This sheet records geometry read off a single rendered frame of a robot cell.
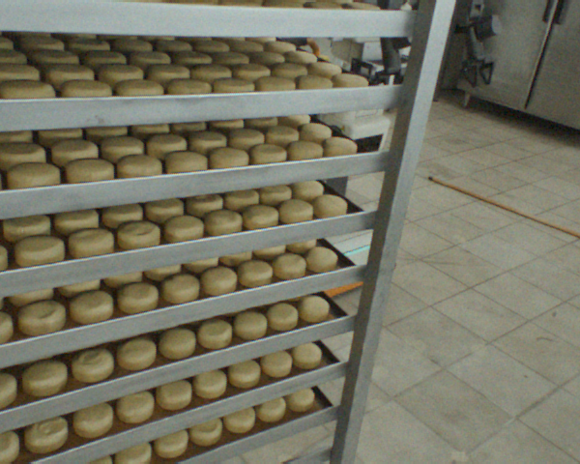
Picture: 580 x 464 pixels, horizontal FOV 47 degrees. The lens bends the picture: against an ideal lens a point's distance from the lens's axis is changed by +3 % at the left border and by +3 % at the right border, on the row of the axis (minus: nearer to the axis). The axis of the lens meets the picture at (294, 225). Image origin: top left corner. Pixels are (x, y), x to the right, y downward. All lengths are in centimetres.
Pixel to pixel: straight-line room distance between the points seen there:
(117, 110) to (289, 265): 37
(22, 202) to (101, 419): 36
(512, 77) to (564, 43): 47
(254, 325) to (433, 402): 155
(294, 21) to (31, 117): 29
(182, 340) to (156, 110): 36
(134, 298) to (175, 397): 19
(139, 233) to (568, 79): 497
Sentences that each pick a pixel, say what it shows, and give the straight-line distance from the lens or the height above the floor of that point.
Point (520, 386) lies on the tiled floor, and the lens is 269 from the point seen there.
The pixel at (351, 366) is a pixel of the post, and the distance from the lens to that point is 107.
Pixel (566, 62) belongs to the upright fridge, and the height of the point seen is 60.
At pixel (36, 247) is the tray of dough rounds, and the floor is 115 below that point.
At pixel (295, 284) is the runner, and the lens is 92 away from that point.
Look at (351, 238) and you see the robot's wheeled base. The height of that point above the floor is 28.
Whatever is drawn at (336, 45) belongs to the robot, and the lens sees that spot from 256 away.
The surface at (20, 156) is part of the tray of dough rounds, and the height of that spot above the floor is 124.
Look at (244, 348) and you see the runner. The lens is 93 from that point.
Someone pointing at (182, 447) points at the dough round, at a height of 79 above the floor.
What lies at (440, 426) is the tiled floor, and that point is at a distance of 239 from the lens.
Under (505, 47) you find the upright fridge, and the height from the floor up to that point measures 60.
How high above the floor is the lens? 154
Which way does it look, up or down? 27 degrees down
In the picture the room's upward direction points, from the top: 8 degrees clockwise
